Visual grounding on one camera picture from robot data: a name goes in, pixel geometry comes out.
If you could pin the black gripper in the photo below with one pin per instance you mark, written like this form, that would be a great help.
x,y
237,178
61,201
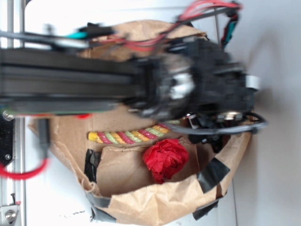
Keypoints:
x,y
223,90

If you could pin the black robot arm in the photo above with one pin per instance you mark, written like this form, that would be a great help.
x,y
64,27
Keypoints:
x,y
188,76

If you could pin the brown paper bag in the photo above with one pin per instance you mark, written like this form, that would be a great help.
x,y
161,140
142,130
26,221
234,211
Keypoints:
x,y
117,181

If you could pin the small black camera module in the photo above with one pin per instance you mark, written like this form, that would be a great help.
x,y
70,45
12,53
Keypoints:
x,y
203,122

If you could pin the black mounting bracket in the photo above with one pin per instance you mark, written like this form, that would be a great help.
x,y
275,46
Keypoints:
x,y
7,132

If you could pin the aluminium frame rail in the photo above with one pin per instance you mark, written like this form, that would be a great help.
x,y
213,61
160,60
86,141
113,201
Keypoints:
x,y
12,192

